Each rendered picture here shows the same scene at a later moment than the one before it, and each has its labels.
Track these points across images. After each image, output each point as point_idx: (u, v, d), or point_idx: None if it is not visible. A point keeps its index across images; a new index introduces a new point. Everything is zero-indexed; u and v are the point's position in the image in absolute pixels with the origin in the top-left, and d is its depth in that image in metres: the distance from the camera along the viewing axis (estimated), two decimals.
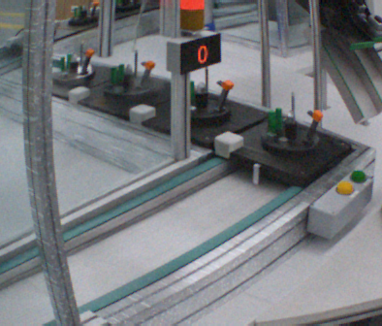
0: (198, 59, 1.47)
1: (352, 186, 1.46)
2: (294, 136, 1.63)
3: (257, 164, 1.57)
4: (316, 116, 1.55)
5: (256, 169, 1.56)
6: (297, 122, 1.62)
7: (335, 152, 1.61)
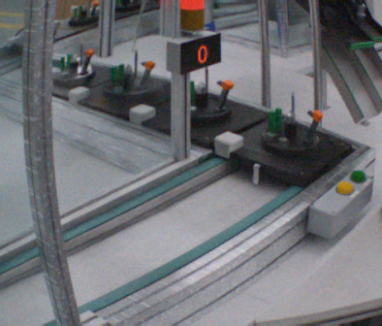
0: (198, 59, 1.47)
1: (352, 186, 1.46)
2: (294, 136, 1.63)
3: (257, 164, 1.57)
4: (316, 116, 1.55)
5: (256, 169, 1.56)
6: (297, 122, 1.62)
7: (335, 152, 1.61)
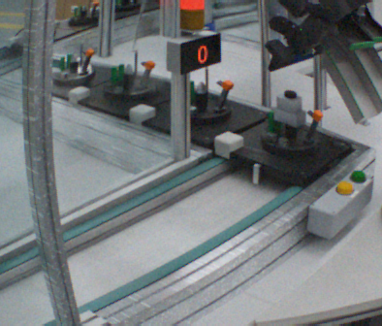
0: (198, 59, 1.47)
1: (352, 186, 1.46)
2: (294, 136, 1.63)
3: (257, 164, 1.57)
4: (316, 116, 1.55)
5: (256, 169, 1.56)
6: None
7: (335, 152, 1.61)
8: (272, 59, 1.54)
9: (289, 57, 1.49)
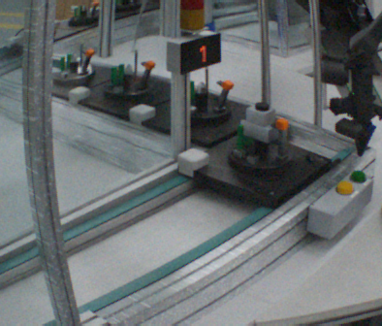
0: (198, 59, 1.47)
1: (352, 186, 1.46)
2: (266, 152, 1.55)
3: None
4: (280, 124, 1.49)
5: None
6: None
7: (312, 169, 1.54)
8: (356, 141, 1.47)
9: (364, 124, 1.42)
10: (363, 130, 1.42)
